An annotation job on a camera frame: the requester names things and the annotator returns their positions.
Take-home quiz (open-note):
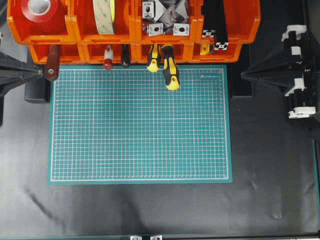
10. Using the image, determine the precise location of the black rack base block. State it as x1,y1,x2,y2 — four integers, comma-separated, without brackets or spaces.
227,44,252,98
24,78,51,104

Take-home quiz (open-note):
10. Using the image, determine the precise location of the grey corner bracket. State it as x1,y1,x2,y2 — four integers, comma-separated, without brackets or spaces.
173,23,190,36
160,0,192,25
142,0,162,21
145,23,164,37

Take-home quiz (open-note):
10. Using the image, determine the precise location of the yellow tool in right bin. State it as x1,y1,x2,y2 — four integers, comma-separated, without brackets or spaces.
199,43,215,56

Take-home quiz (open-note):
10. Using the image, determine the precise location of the long yellow black screwdriver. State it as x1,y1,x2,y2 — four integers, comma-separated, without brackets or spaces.
161,44,181,91

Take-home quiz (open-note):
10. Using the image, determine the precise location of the black aluminium extrusion right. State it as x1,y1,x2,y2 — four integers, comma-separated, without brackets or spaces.
213,0,229,51

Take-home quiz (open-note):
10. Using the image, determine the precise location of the black rack base block left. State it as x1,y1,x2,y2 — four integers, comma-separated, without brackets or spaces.
24,78,51,104

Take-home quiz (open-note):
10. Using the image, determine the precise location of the short yellow black screwdriver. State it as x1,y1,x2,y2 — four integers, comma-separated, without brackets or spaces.
147,44,162,73

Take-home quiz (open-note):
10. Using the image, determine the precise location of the grey corner bracket top left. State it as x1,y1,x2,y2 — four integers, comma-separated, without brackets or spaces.
142,0,162,21

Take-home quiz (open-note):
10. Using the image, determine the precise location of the orange upper bin far left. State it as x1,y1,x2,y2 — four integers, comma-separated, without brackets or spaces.
7,0,76,45

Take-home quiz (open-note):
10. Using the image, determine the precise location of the green cutting mat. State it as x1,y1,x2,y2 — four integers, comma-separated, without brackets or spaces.
47,64,233,185

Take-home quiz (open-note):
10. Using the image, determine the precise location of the orange upper bin right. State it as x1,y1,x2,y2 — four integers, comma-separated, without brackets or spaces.
195,0,261,44

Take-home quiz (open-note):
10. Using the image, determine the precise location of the dark red wooden tool handle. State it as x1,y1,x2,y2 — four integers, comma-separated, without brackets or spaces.
44,44,61,82

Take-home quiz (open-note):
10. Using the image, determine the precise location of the grey corner bracket top right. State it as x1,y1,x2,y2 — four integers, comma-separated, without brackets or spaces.
160,0,192,25

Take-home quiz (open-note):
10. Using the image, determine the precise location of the black foam tape roll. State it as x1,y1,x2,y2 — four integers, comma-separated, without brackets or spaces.
92,0,116,35

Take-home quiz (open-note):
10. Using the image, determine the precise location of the orange lower bin right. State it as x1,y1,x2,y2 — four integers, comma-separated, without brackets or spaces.
187,43,242,63

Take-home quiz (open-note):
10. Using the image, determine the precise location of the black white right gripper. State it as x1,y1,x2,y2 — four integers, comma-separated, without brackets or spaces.
241,24,320,119

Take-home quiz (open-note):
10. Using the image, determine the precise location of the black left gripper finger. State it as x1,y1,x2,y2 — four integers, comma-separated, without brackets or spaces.
0,52,43,85

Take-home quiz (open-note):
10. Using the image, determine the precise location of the black tool handle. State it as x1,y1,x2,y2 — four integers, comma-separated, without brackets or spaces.
121,44,131,69

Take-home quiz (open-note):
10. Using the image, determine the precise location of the orange lower bin far left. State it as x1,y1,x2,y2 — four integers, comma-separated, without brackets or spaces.
28,44,86,64

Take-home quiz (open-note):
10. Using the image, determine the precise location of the black aluminium extrusion left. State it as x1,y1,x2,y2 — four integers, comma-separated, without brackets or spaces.
201,0,216,38

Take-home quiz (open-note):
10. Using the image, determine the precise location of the red tape roll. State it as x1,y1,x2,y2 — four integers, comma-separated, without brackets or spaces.
20,0,66,34

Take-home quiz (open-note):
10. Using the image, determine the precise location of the white and red tool handle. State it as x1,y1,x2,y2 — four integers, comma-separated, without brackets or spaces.
103,44,114,71

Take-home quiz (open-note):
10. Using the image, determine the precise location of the orange bin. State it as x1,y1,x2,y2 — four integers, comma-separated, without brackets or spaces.
28,44,86,64
136,43,191,64
7,0,76,45
195,0,261,44
134,0,198,45
187,43,242,63
77,43,137,64
71,0,136,44

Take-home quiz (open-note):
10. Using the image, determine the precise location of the grey corner bracket bottom left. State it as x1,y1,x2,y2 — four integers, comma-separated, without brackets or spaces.
145,23,164,37

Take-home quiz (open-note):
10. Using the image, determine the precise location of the grey corner bracket bottom right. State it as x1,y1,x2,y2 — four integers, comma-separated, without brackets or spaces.
173,23,190,36

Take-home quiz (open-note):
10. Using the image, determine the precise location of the black rack base block right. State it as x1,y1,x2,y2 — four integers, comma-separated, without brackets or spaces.
227,44,252,98

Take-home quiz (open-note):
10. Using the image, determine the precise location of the black aluminium extrusion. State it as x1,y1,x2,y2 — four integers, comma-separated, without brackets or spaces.
201,0,216,38
213,0,229,51

